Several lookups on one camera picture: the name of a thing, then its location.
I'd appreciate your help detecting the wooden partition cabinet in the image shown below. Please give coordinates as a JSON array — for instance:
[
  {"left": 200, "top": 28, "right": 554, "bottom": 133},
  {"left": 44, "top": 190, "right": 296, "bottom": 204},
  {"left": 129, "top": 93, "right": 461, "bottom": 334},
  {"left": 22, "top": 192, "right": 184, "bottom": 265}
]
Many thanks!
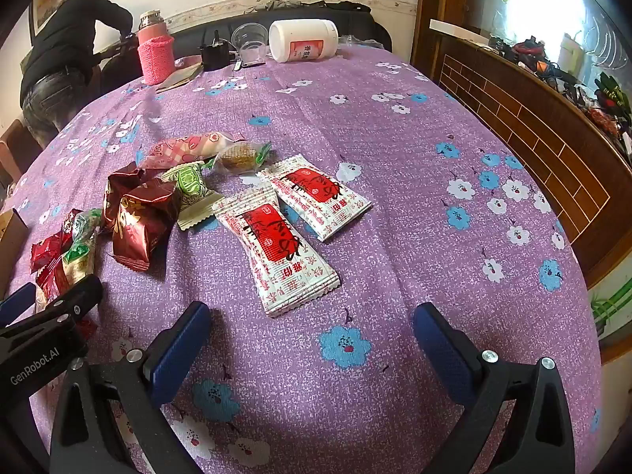
[{"left": 412, "top": 0, "right": 632, "bottom": 277}]

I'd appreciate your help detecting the brown paper envelope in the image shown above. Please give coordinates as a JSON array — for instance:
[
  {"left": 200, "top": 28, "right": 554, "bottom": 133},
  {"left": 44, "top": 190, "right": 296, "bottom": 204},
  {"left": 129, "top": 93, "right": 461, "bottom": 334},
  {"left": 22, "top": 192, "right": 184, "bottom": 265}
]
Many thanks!
[{"left": 155, "top": 56, "right": 204, "bottom": 94}]

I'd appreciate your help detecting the white red snack packet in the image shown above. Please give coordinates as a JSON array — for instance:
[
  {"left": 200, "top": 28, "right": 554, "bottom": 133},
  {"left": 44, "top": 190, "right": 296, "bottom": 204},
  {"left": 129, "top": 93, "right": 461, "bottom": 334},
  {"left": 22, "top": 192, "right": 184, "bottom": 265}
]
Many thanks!
[
  {"left": 212, "top": 188, "right": 341, "bottom": 318},
  {"left": 257, "top": 155, "right": 372, "bottom": 243}
]

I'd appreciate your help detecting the cardboard box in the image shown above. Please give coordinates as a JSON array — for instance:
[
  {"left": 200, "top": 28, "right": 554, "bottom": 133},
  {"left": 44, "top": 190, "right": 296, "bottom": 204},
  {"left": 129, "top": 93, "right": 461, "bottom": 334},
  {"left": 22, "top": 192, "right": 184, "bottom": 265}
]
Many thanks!
[{"left": 0, "top": 207, "right": 29, "bottom": 297}]

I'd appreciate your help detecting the green white snack packet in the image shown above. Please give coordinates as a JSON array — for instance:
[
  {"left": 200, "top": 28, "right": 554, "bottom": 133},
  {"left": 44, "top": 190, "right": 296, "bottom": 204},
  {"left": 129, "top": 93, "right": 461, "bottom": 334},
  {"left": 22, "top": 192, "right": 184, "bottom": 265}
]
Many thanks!
[{"left": 160, "top": 162, "right": 225, "bottom": 232}]

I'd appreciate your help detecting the pink bottle with knitted sleeve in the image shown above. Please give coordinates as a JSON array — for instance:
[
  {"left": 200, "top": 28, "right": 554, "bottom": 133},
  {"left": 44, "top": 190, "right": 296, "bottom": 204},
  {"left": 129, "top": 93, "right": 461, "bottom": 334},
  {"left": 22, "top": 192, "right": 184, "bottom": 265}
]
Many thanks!
[{"left": 137, "top": 10, "right": 176, "bottom": 86}]

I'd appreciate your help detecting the glass window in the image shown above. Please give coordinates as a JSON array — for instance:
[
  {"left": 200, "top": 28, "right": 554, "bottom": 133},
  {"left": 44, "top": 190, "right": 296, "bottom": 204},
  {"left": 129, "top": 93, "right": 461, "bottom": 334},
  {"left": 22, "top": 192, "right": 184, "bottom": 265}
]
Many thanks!
[{"left": 466, "top": 0, "right": 628, "bottom": 90}]

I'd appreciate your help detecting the black sofa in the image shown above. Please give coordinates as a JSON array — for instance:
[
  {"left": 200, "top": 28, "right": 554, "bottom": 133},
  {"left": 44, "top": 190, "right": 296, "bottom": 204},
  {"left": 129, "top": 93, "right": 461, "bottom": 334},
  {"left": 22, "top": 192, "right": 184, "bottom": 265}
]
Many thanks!
[{"left": 101, "top": 2, "right": 393, "bottom": 97}]

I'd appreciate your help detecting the green bamboo wall decal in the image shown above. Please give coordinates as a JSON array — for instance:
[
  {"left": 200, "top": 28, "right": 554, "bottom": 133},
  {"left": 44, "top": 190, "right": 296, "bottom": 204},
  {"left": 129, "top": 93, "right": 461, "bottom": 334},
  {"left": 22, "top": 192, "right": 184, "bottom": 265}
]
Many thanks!
[{"left": 587, "top": 276, "right": 632, "bottom": 356}]

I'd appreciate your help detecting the clear green-ended cake packet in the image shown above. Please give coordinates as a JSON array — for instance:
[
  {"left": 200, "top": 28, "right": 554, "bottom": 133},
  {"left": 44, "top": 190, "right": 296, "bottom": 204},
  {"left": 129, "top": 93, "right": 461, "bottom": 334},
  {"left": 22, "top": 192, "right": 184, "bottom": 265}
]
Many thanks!
[{"left": 210, "top": 141, "right": 273, "bottom": 176}]

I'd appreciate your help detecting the white plastic jar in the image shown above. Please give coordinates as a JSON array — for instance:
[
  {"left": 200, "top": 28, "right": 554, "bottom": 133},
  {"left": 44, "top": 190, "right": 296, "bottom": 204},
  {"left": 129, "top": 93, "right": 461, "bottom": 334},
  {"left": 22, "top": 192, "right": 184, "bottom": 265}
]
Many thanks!
[{"left": 268, "top": 19, "right": 340, "bottom": 64}]

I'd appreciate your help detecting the clear plastic wrapper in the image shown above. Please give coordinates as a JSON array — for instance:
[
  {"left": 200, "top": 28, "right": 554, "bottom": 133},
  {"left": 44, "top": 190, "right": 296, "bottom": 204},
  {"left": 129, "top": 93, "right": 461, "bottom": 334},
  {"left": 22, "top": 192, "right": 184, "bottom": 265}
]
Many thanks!
[{"left": 338, "top": 34, "right": 385, "bottom": 51}]

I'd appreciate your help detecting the pile of cables and tools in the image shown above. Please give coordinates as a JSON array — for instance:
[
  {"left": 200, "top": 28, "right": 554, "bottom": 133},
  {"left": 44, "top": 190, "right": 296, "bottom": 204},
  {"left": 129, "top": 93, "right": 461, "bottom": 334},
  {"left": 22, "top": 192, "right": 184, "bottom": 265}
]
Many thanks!
[{"left": 489, "top": 34, "right": 632, "bottom": 159}]

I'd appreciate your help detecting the clear plastic cup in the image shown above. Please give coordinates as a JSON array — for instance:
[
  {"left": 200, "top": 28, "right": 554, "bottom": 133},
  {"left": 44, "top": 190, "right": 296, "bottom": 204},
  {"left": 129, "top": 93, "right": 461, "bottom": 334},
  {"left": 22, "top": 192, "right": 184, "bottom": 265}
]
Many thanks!
[{"left": 231, "top": 23, "right": 270, "bottom": 62}]

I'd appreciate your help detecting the small dark red snack packet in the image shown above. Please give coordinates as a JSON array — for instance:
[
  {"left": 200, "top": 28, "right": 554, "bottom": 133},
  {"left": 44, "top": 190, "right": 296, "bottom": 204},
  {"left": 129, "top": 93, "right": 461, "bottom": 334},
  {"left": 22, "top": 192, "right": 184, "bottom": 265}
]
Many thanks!
[{"left": 101, "top": 162, "right": 149, "bottom": 233}]

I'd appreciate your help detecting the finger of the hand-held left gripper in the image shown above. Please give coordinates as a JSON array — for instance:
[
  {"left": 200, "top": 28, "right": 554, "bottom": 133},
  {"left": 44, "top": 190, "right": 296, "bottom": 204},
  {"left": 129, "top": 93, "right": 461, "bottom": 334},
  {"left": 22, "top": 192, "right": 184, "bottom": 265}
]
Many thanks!
[
  {"left": 34, "top": 275, "right": 103, "bottom": 329},
  {"left": 0, "top": 282, "right": 38, "bottom": 329}
]

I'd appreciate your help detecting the white flat box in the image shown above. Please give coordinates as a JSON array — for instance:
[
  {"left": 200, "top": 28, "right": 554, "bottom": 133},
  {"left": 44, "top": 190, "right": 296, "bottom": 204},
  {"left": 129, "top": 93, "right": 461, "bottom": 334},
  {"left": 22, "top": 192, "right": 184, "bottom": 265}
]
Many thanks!
[{"left": 429, "top": 19, "right": 495, "bottom": 49}]

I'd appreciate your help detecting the clear green candy packet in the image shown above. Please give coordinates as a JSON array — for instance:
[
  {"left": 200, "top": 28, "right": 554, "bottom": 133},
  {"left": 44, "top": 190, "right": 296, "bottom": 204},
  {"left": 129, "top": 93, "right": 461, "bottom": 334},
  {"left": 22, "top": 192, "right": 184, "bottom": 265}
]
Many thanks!
[{"left": 52, "top": 207, "right": 103, "bottom": 297}]

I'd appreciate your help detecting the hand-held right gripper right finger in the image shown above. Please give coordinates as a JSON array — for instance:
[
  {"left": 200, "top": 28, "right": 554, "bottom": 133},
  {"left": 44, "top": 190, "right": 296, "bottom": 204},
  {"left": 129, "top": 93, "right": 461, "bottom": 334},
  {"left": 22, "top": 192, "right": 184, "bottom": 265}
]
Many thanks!
[{"left": 412, "top": 302, "right": 576, "bottom": 474}]

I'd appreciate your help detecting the bright red snack packet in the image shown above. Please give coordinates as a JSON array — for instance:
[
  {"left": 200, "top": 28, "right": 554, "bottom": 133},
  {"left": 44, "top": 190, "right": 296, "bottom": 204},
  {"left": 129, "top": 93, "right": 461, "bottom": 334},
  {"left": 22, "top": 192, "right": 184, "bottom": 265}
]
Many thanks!
[
  {"left": 34, "top": 269, "right": 100, "bottom": 341},
  {"left": 30, "top": 209, "right": 84, "bottom": 282}
]

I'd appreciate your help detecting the pink snack packet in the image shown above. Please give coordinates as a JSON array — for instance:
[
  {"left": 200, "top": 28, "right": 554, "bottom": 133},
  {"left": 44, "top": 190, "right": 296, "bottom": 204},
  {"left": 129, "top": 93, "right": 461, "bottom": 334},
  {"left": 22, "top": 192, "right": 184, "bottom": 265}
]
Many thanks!
[{"left": 135, "top": 131, "right": 243, "bottom": 171}]

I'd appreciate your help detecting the large dark red snack packet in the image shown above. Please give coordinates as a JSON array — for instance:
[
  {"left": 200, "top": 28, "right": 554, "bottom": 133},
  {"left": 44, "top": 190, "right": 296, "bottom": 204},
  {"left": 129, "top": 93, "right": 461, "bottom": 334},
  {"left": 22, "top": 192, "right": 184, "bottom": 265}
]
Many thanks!
[{"left": 111, "top": 180, "right": 181, "bottom": 272}]

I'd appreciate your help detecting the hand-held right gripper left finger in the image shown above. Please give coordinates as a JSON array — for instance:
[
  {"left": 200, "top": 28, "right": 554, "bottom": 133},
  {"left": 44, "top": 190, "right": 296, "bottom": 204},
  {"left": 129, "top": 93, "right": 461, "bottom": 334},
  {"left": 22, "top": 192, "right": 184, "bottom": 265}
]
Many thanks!
[{"left": 49, "top": 300, "right": 213, "bottom": 474}]

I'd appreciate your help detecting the purple floral tablecloth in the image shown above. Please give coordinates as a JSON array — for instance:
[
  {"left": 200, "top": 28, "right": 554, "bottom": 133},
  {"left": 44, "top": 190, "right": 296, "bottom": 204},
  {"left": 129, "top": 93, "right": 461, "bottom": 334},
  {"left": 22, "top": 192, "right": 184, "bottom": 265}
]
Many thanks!
[{"left": 0, "top": 42, "right": 600, "bottom": 474}]

